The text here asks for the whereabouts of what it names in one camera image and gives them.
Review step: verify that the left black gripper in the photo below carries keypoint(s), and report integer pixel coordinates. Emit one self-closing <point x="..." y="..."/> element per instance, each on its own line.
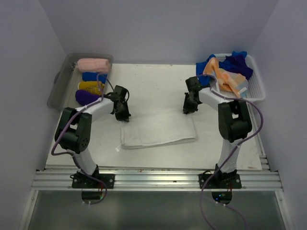
<point x="124" y="117"/>

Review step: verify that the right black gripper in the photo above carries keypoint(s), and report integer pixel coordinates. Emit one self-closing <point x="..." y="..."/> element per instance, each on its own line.
<point x="187" y="109"/>

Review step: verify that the white towel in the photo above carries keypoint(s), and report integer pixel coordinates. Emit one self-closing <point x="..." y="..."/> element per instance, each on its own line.
<point x="153" y="130"/>

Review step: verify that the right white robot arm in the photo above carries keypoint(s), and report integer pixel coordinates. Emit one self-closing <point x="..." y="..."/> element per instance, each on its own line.
<point x="234" y="122"/>

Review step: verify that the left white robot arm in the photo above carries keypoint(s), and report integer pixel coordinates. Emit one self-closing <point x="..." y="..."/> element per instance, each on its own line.
<point x="73" y="133"/>

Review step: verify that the blue cloth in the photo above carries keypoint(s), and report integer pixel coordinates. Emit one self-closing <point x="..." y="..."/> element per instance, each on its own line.
<point x="202" y="69"/>

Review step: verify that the yellow rolled towel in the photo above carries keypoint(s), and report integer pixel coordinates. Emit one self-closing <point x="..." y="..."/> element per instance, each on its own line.
<point x="91" y="86"/>

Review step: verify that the purple rolled towel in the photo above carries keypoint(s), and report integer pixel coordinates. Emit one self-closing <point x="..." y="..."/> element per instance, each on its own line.
<point x="84" y="97"/>

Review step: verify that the orange patterned cloth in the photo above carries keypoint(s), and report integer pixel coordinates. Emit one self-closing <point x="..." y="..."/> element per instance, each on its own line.
<point x="228" y="81"/>

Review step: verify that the blue rolled towel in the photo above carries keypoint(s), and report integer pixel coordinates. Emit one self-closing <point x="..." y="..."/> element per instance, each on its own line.
<point x="92" y="76"/>

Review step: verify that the pink rolled towel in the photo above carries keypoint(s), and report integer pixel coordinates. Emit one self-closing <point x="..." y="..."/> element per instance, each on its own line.
<point x="94" y="65"/>

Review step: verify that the grey plastic bin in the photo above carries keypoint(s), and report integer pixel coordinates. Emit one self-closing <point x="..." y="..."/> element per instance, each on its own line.
<point x="66" y="81"/>

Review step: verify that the dark purple cloth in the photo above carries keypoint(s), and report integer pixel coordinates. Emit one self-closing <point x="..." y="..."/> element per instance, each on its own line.
<point x="236" y="63"/>

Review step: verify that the white plastic basket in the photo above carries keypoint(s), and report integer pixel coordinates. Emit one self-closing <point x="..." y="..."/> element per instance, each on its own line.
<point x="255" y="92"/>

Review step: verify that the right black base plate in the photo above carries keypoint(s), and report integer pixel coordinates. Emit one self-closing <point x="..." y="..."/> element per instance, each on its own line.
<point x="221" y="180"/>

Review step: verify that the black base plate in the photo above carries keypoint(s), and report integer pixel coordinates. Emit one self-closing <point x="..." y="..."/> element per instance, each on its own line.
<point x="97" y="180"/>
<point x="221" y="180"/>

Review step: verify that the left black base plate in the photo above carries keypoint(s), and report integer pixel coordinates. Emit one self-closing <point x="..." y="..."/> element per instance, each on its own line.
<point x="97" y="180"/>

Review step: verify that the aluminium rail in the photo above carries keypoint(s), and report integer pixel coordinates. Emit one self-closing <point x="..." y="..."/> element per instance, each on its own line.
<point x="59" y="178"/>

